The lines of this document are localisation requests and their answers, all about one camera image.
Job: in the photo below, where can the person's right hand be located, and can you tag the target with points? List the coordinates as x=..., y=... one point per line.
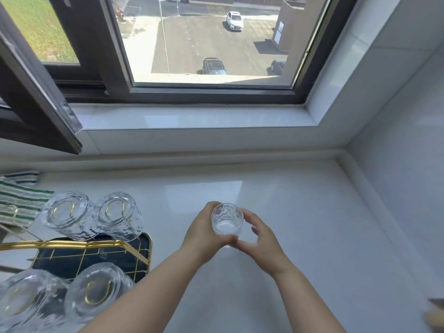
x=267, y=253

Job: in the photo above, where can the person's left hand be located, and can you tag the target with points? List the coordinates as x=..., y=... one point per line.
x=199, y=239

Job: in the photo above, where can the clear textured glass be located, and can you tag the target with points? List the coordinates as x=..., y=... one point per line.
x=119, y=215
x=27, y=301
x=97, y=291
x=66, y=215
x=226, y=221

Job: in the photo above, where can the gold wire cup rack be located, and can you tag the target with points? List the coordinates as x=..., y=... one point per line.
x=104, y=263

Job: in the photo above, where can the person's left forearm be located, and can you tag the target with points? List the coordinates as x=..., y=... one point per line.
x=156, y=294

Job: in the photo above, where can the person's right forearm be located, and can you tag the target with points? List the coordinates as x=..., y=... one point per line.
x=308, y=305

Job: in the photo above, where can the dark car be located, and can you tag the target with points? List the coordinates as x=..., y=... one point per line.
x=214, y=66
x=278, y=67

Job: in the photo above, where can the green striped cloth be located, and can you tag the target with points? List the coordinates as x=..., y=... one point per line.
x=20, y=201

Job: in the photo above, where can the blue striped cloth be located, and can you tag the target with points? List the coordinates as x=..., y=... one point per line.
x=24, y=176

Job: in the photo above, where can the dark brown open window sash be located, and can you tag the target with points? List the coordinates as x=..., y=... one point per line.
x=34, y=110

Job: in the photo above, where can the white car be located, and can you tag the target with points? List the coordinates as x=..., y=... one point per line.
x=235, y=21

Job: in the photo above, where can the grey outbuilding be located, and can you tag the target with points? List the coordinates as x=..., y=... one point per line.
x=291, y=27

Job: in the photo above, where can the dark brown fixed window frame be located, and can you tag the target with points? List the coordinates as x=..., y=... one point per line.
x=111, y=48

